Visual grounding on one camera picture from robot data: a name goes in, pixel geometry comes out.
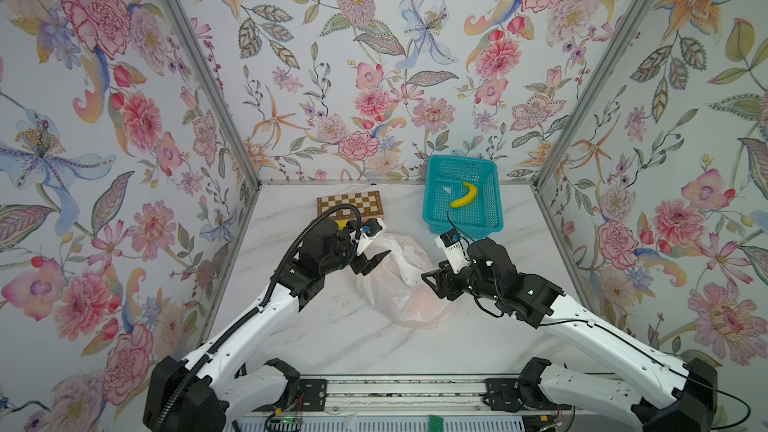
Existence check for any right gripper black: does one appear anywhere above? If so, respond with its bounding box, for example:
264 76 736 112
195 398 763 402
419 259 499 307

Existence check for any white plastic bag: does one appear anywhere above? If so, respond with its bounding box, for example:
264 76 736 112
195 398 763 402
356 233 455 329

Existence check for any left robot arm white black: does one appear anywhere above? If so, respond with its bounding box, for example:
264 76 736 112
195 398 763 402
143 217 386 431

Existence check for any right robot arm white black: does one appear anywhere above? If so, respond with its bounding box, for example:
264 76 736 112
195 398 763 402
422 230 717 431

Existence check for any wooden chessboard box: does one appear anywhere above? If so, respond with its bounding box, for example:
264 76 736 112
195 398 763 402
316 191 385 219

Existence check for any yellow banana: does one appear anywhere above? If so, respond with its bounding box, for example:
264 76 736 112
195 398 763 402
450 182 479 209

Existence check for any teal plastic basket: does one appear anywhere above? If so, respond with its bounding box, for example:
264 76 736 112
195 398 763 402
422 155 504 240

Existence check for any green circuit board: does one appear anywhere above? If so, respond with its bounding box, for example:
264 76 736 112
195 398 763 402
427 415 445 432

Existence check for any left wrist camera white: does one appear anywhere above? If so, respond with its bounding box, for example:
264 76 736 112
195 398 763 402
356 218 386 256

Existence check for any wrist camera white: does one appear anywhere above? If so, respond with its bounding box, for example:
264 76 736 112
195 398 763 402
435 229 469 274
356 218 386 256

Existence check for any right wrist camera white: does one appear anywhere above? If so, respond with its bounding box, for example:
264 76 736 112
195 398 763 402
435 229 469 274

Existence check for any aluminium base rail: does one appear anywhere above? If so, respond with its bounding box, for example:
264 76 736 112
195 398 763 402
239 373 601 418

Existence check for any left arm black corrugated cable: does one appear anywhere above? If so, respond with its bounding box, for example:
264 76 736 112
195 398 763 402
149 203 364 432

